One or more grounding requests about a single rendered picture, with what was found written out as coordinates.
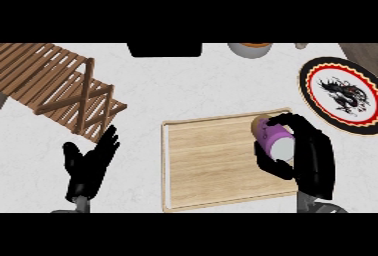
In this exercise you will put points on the pale wooden tray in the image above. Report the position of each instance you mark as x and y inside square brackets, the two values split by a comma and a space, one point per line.
[216, 163]

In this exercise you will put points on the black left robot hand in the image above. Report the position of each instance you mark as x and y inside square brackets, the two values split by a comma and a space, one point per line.
[87, 166]

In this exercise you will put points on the brown wooden board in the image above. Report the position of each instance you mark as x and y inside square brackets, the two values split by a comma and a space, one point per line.
[362, 56]

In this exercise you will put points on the black appliance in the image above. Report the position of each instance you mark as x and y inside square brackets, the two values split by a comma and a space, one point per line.
[165, 50]

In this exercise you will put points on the dragon print plate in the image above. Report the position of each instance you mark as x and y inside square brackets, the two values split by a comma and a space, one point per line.
[341, 95]

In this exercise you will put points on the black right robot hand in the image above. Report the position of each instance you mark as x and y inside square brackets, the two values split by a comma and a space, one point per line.
[311, 160]

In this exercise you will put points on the small grey object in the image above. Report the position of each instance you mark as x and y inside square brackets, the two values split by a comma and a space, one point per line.
[301, 46]

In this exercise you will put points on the grey bowl with orange rim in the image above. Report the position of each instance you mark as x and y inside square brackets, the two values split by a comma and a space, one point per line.
[249, 50]

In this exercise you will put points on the purple can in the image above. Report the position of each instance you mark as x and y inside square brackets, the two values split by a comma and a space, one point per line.
[275, 140]

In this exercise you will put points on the brown wooden slatted rack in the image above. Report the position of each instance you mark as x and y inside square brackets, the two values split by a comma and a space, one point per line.
[53, 83]

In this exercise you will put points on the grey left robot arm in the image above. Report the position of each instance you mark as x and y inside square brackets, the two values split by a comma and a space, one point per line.
[75, 206]

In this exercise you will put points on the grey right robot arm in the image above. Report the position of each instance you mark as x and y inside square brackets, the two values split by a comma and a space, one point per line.
[317, 205]

